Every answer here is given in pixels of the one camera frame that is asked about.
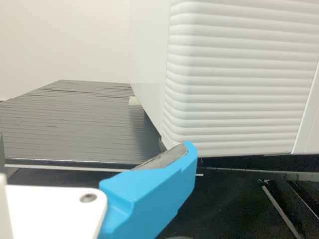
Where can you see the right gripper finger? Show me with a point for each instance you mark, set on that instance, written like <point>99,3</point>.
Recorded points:
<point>149,194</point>

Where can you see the black platform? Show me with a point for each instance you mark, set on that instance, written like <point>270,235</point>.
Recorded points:
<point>69,124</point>

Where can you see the incubator door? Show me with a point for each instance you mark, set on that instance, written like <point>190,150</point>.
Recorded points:
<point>236,82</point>

